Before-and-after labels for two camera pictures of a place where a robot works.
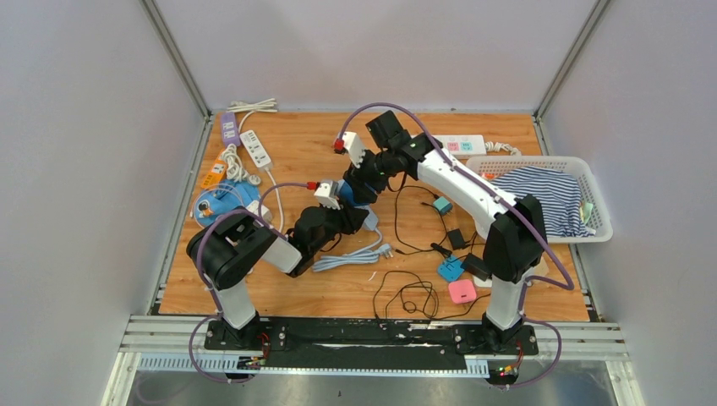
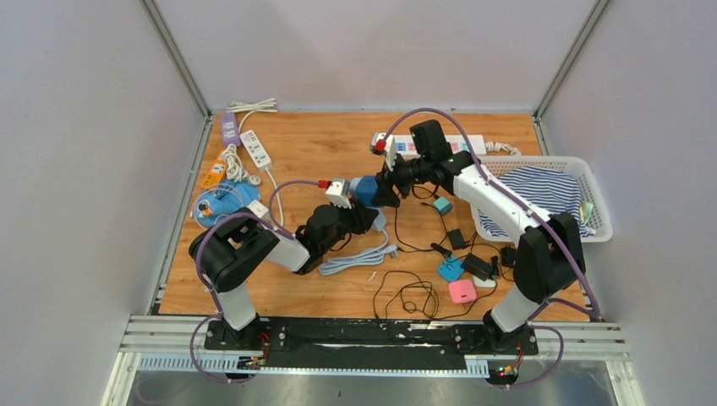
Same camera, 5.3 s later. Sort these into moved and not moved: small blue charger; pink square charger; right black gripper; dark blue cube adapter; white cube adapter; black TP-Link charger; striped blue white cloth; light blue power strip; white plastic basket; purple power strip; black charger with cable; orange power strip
Moved: dark blue cube adapter; light blue power strip; right black gripper; black charger with cable
Not moved: white cube adapter; white plastic basket; orange power strip; small blue charger; black TP-Link charger; purple power strip; pink square charger; striped blue white cloth
